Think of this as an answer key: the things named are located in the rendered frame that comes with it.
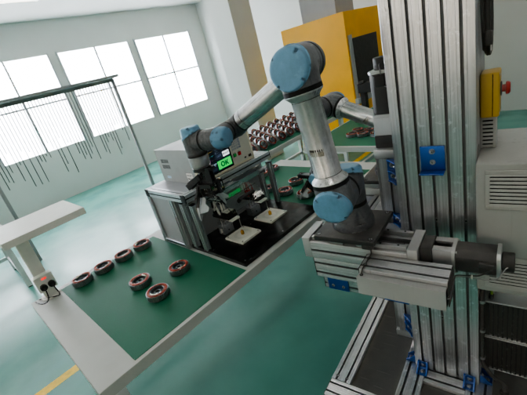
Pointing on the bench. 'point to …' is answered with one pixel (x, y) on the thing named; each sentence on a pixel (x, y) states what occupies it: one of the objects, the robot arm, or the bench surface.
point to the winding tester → (176, 170)
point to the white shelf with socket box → (12, 232)
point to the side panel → (169, 222)
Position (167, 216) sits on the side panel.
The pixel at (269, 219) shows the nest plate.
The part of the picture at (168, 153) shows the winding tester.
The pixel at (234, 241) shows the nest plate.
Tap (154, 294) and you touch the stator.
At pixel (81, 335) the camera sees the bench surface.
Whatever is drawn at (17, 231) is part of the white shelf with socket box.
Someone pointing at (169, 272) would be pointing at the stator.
